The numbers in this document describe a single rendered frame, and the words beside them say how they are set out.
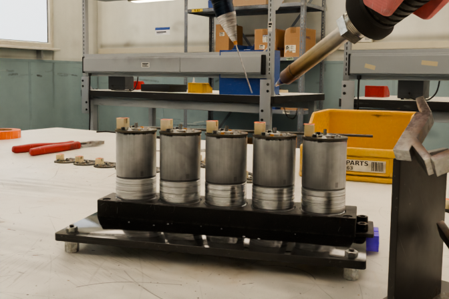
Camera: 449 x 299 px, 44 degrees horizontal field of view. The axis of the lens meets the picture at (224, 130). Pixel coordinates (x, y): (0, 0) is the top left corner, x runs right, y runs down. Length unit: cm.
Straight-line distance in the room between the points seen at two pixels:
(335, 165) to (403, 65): 228
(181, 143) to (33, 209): 14
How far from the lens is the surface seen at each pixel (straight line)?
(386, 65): 259
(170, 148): 32
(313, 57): 27
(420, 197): 22
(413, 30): 477
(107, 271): 28
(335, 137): 30
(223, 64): 295
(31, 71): 592
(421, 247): 23
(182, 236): 29
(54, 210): 40
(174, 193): 32
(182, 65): 310
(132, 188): 33
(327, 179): 30
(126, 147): 32
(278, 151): 30
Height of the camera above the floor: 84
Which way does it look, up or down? 6 degrees down
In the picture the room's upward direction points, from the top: 1 degrees clockwise
